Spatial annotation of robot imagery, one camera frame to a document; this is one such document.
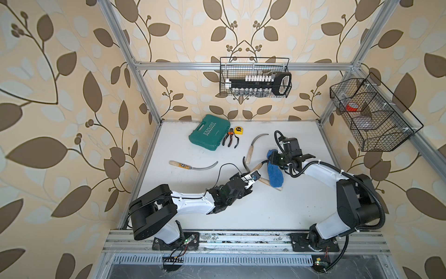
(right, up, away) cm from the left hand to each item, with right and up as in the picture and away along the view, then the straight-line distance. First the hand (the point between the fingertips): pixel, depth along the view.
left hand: (247, 171), depth 81 cm
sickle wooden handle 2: (+3, +6, +21) cm, 22 cm away
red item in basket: (+49, +30, -1) cm, 58 cm away
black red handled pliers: (-8, +19, +32) cm, 38 cm away
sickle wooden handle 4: (+11, -8, +8) cm, 16 cm away
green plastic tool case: (-21, +20, +27) cm, 39 cm away
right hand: (+13, +5, +12) cm, 18 cm away
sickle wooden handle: (-34, 0, +16) cm, 37 cm away
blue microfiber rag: (+14, -1, +3) cm, 14 cm away
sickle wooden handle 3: (+5, +1, +5) cm, 8 cm away
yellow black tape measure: (-3, +21, +33) cm, 39 cm away
